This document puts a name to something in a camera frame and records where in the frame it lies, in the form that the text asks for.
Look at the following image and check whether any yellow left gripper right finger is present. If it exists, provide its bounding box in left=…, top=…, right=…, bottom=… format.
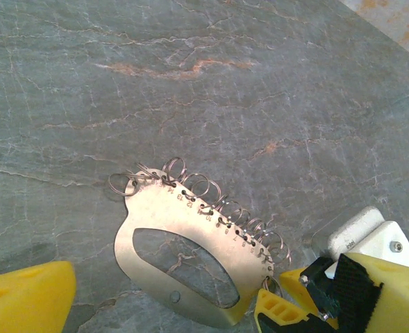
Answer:
left=355, top=255, right=409, bottom=333

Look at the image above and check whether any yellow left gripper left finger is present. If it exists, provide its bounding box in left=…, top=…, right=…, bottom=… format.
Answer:
left=0, top=260, right=77, bottom=333

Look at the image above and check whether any small silver split ring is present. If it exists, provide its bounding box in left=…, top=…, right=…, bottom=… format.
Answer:
left=259, top=230, right=285, bottom=257
left=195, top=178, right=222, bottom=206
left=263, top=275, right=284, bottom=299
left=213, top=194, right=238, bottom=218
left=183, top=172, right=209, bottom=198
left=133, top=162, right=160, bottom=181
left=269, top=242, right=292, bottom=268
left=228, top=207, right=253, bottom=230
left=244, top=217, right=269, bottom=242
left=162, top=156, right=187, bottom=184
left=107, top=172, right=136, bottom=197

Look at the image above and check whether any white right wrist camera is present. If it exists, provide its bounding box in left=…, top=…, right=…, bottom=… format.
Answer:
left=328, top=205, right=409, bottom=272

